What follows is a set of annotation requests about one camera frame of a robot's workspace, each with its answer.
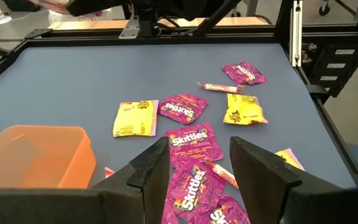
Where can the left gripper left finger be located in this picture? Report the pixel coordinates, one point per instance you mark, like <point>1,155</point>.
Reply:
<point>120,202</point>

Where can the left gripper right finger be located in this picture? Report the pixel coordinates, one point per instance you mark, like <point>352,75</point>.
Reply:
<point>275,193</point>

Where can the purple Skittles candy packet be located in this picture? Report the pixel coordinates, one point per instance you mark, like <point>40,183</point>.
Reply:
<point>191,189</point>
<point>194,143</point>
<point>225,213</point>
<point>244,73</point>
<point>182,109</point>

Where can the Smarties candy roll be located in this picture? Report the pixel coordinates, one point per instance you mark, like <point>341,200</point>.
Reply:
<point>224,174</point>
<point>221,87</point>

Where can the orange plastic bin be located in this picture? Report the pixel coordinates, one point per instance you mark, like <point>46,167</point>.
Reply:
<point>26,155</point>

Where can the black labelled drawer cabinet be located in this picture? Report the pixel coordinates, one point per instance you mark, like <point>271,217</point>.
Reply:
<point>322,71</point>

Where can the black caster wheel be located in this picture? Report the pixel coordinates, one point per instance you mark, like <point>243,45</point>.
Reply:
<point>324,9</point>

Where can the silver aluminium rail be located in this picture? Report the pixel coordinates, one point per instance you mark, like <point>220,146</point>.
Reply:
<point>296,31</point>

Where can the silver metal bracket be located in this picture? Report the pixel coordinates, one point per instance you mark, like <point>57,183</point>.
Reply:
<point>130,29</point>

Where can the black diagonal frame strut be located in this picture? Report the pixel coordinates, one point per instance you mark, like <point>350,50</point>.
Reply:
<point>219,15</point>

